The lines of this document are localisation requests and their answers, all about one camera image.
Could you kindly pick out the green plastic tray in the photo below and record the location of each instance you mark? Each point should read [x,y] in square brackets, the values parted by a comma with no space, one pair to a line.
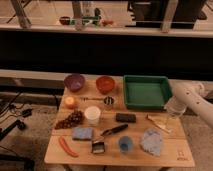
[146,92]

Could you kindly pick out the dark red background bowl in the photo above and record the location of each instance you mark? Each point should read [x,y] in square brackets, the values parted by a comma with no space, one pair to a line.
[64,20]

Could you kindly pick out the green background object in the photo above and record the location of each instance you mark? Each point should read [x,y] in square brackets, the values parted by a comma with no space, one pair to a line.
[91,20]

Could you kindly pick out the orange apple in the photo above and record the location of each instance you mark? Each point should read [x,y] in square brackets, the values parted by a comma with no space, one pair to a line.
[70,102]

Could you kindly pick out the dark rectangular sponge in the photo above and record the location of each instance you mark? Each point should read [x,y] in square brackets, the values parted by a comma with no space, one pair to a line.
[121,117]

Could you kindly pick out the yellow banana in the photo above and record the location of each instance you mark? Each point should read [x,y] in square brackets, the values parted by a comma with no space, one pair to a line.
[160,121]

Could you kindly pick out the light blue cloth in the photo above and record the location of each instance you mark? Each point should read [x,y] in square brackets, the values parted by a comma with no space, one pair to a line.
[152,142]

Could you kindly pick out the purple bowl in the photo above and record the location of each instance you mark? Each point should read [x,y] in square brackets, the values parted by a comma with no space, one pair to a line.
[74,82]

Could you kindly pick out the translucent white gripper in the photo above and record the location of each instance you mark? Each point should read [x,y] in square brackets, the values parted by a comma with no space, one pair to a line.
[175,108]

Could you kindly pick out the metal measuring spoon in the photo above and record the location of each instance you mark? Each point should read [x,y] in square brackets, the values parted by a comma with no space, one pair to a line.
[108,100]

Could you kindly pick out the small blue cup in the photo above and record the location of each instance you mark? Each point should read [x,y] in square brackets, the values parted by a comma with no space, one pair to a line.
[125,144]

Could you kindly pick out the bunch of dark grapes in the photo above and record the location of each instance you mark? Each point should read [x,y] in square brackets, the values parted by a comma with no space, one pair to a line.
[75,118]

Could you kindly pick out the blue sponge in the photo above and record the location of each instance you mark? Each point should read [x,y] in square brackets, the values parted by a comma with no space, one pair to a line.
[80,133]

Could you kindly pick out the red chili pepper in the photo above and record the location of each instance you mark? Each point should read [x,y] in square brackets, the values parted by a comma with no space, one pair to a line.
[66,148]

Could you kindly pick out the white plastic cup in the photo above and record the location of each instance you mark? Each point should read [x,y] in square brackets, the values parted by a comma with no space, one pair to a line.
[92,114]

